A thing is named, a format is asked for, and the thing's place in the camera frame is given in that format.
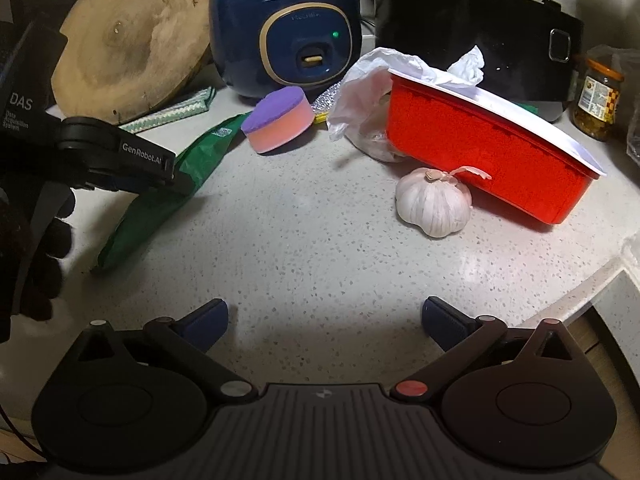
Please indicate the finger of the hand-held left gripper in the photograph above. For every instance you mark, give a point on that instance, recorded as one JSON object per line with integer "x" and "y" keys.
{"x": 130, "y": 157}

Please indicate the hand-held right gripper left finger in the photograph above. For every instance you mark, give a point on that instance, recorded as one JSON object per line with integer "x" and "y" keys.
{"x": 207, "y": 321}

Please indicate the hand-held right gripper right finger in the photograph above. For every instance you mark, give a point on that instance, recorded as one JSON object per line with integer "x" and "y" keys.
{"x": 441, "y": 322}

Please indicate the green snack bag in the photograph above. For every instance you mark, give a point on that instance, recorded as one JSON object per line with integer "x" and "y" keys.
{"x": 150, "y": 210}

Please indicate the white plastic tray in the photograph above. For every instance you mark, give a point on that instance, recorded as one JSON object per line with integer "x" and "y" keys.
{"x": 475, "y": 150}

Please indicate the clear plastic bag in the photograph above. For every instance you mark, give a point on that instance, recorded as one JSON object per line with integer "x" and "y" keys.
{"x": 360, "y": 90}

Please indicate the person's left hand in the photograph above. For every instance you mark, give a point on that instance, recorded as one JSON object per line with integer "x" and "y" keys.
{"x": 50, "y": 260}

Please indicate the green striped dish cloth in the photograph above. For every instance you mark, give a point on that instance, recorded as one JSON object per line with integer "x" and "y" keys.
{"x": 190, "y": 102}

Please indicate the garlic bulb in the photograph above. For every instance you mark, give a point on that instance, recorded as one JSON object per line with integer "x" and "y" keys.
{"x": 432, "y": 205}

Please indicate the purple pink sponge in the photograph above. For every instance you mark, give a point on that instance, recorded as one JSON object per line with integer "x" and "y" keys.
{"x": 277, "y": 120}

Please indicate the dark blue rice cooker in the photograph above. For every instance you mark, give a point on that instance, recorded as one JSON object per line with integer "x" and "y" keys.
{"x": 260, "y": 5}

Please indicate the silver scouring pad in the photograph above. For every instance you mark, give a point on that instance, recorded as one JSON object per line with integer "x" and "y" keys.
{"x": 326, "y": 102}

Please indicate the glass pickle jar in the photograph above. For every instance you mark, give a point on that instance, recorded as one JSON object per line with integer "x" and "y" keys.
{"x": 597, "y": 100}

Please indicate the black countertop appliance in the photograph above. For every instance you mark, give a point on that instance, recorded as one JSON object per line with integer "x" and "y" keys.
{"x": 450, "y": 25}

